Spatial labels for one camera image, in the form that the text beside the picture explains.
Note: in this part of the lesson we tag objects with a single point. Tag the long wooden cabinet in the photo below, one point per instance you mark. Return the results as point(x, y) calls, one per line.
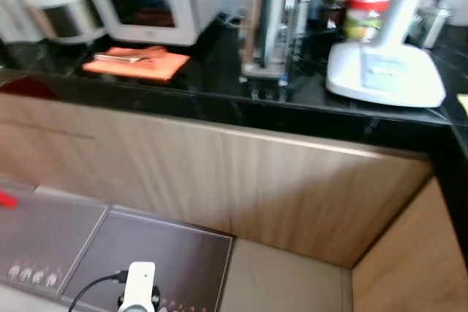
point(219, 173)

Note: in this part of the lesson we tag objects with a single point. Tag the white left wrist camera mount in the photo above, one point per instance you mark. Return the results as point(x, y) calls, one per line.
point(139, 283)

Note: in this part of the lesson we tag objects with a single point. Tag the white appliance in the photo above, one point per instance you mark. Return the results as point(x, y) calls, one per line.
point(18, 12)

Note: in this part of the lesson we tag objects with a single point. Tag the brown floor mat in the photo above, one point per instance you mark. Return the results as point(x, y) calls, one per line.
point(44, 235)
point(183, 261)

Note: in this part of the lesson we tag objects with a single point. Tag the wooden sink cabinet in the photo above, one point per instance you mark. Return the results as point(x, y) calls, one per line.
point(417, 261)

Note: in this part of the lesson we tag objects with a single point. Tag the white rice cooker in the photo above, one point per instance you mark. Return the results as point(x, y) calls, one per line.
point(62, 12)

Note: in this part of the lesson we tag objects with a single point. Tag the metal dish rack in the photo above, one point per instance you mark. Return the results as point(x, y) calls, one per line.
point(270, 27)

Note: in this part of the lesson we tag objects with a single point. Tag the orange cutting board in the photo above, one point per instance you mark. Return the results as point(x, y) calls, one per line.
point(157, 69)

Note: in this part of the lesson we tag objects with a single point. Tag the red lid jar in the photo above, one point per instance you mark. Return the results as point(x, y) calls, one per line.
point(365, 20)

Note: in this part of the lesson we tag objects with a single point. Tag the white toaster oven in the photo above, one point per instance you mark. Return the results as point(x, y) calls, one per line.
point(146, 9)

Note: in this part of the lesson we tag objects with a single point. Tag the white table fan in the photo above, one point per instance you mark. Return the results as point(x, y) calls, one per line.
point(384, 71)

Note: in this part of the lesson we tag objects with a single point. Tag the steel utensil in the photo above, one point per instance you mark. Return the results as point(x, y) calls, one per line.
point(121, 57)

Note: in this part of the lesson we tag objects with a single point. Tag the steel canister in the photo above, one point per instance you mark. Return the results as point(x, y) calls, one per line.
point(435, 27)

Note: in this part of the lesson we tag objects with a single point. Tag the small red object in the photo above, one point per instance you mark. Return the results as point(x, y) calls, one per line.
point(7, 199)

